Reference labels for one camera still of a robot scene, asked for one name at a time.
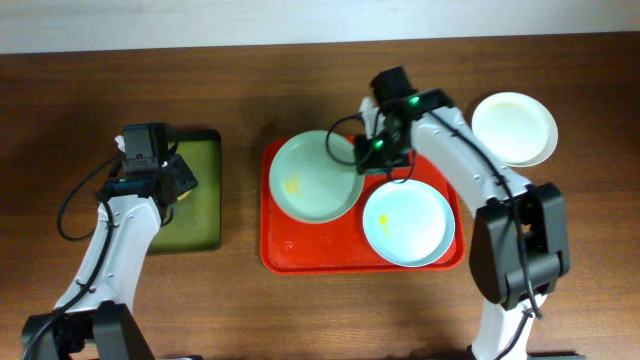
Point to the yellow green scrub sponge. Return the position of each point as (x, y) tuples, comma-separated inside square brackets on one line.
[(184, 195)]

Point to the mint green plate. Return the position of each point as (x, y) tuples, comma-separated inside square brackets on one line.
[(312, 178)]

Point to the cream white plate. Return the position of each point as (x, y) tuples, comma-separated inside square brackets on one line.
[(515, 127)]

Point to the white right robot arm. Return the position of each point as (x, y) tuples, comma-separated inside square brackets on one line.
[(520, 246)]

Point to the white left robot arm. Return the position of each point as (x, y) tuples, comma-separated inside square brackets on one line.
[(136, 200)]

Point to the black tray with soapy water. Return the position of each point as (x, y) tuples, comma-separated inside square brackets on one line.
[(196, 225)]

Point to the red plastic tray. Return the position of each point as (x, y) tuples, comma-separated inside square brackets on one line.
[(289, 247)]

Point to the light blue plate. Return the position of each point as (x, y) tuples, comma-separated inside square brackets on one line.
[(410, 224)]

